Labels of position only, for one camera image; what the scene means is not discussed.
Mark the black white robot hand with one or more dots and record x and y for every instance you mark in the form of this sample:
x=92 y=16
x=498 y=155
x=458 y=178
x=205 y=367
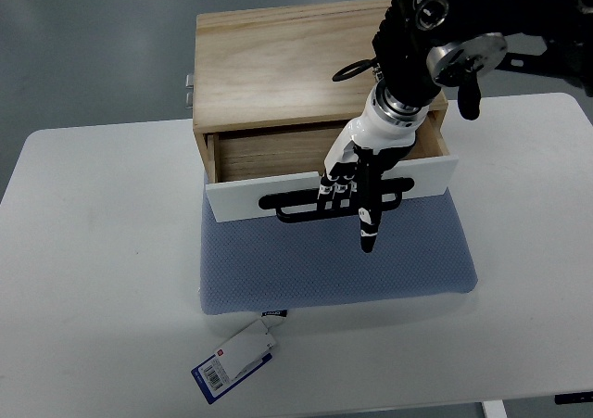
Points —
x=366 y=148

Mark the black drawer handle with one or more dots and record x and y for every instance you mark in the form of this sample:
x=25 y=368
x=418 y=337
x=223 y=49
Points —
x=335 y=201

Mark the white drawer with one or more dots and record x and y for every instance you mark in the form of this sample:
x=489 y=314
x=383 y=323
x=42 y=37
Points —
x=243 y=166

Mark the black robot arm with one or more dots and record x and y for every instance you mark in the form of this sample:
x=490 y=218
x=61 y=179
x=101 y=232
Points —
x=424 y=45

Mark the wooden drawer cabinet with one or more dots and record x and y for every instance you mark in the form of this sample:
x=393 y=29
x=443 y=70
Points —
x=274 y=67

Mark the blue mesh cushion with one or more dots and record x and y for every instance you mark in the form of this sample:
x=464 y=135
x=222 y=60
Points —
x=264 y=264

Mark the metal clamp behind cabinet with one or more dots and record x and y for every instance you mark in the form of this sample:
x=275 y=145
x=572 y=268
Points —
x=189 y=88

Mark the white blue product tag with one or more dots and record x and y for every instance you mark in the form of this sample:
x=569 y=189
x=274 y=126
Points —
x=234 y=361

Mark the white table leg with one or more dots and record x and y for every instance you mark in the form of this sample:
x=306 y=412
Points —
x=494 y=409

